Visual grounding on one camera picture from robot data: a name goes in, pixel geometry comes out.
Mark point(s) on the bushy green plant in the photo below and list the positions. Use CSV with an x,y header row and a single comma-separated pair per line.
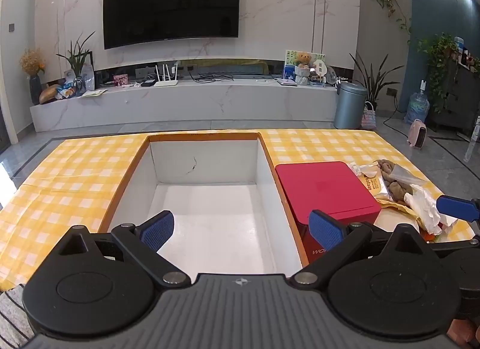
x,y
438,56

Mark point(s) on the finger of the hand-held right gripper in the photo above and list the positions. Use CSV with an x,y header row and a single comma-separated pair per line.
x,y
457,244
455,207

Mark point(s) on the brown plush towel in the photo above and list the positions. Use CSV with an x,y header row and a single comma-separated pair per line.
x,y
398,193

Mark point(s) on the blue water bottle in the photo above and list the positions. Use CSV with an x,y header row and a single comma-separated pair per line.
x,y
417,108

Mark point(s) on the grey striped clothing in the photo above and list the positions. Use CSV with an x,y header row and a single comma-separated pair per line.
x,y
13,319

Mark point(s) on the green plant in glass vase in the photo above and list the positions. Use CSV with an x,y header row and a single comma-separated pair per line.
x,y
77,60

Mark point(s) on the yellow checked mat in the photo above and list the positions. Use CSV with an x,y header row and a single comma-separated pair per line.
x,y
75,183

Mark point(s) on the yellow silver wipes packet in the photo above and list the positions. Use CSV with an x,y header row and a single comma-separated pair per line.
x,y
380,188

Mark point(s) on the grey metal trash can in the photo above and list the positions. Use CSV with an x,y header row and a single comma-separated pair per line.
x,y
348,108

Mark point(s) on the dark cabinet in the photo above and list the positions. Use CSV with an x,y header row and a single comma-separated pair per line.
x,y
463,97

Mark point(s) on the blue white snack packet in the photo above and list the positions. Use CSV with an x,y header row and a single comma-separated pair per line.
x,y
66,90

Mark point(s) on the white tissue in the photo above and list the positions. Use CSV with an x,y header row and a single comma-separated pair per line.
x,y
423,206

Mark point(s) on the red wet wipes pack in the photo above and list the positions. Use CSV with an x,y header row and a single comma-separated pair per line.
x,y
322,187

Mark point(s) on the white marble television console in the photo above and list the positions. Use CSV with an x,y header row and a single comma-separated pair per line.
x,y
187,103

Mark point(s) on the brown teddy bear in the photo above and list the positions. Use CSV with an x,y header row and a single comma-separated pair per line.
x,y
303,59

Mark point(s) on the white round hand fan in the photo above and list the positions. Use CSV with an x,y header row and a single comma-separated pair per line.
x,y
319,66

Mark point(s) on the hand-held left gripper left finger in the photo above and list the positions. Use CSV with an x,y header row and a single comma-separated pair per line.
x,y
159,229

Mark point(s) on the orange cardboard box white inside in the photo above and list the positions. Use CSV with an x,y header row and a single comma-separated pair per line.
x,y
210,199

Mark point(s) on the pastel woven bag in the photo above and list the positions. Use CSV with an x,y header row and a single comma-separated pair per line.
x,y
368,118

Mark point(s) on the long-leaf potted plant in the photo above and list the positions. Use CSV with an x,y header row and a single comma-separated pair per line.
x,y
373,78

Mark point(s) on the white router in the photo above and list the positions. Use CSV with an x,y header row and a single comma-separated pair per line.
x,y
165,83

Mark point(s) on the pink box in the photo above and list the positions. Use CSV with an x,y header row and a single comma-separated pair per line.
x,y
121,80

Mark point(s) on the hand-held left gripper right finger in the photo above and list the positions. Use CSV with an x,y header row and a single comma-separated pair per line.
x,y
324,230

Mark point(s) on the pink space heater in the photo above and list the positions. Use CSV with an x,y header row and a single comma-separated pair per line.
x,y
417,135

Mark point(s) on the black wall television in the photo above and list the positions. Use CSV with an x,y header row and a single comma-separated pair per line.
x,y
168,3

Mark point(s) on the flat silver laptop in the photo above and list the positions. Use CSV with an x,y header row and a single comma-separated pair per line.
x,y
287,82

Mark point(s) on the person's right hand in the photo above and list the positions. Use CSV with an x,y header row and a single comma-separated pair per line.
x,y
468,332

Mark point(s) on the blue tissue pack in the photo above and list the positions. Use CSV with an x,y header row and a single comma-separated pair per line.
x,y
290,73

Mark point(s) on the white plastic bag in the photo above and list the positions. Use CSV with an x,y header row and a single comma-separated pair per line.
x,y
88,78

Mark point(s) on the loose papers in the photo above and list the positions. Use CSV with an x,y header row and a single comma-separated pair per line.
x,y
93,93

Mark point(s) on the dark vase with dried flowers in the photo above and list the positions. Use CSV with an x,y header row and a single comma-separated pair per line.
x,y
35,90

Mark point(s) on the brown bread loaf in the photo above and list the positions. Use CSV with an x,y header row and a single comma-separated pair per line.
x,y
48,94

